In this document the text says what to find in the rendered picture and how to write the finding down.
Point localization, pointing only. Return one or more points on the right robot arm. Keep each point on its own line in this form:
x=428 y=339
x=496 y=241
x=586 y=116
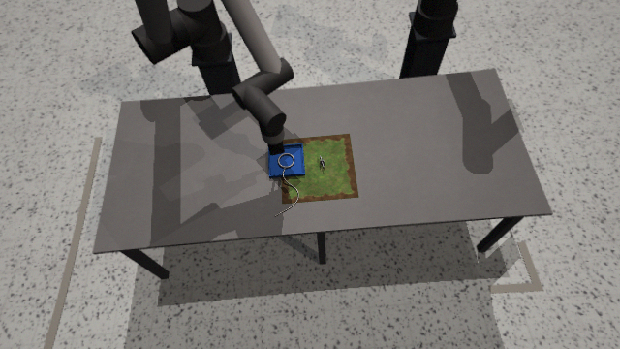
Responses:
x=195 y=23

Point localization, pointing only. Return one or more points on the blue tray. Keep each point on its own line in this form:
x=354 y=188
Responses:
x=296 y=169

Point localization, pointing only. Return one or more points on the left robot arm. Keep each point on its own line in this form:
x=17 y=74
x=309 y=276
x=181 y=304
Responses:
x=434 y=18

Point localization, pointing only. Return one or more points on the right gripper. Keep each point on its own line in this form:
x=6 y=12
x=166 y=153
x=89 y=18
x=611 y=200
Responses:
x=275 y=144

